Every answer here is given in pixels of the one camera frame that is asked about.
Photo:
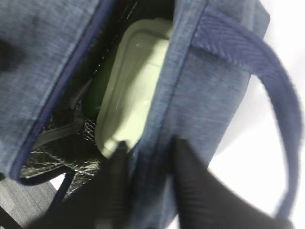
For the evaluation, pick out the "green cucumber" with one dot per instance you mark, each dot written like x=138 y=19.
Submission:
x=94 y=96

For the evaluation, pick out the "green lid glass food container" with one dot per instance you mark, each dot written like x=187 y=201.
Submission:
x=132 y=83

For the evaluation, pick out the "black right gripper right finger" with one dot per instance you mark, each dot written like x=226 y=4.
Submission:
x=205 y=203

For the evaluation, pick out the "dark blue fabric lunch bag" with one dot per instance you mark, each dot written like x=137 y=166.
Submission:
x=50 y=51

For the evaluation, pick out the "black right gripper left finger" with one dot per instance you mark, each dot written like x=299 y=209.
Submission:
x=101 y=203

